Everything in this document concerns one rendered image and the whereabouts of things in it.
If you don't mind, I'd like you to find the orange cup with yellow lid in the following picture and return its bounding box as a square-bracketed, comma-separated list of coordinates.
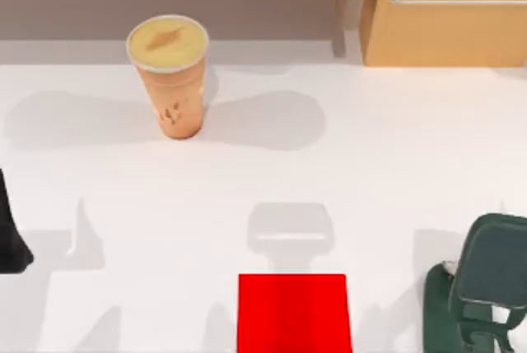
[126, 14, 210, 141]

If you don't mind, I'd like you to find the flat red square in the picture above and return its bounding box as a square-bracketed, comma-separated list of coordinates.
[236, 273, 353, 353]

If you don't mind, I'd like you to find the wooden cupboard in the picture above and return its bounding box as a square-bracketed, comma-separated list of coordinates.
[358, 0, 527, 68]

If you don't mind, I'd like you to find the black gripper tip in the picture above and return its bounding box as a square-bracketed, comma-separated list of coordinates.
[0, 168, 35, 275]

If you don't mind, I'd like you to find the long metal handle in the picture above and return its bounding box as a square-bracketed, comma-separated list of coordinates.
[389, 0, 527, 7]

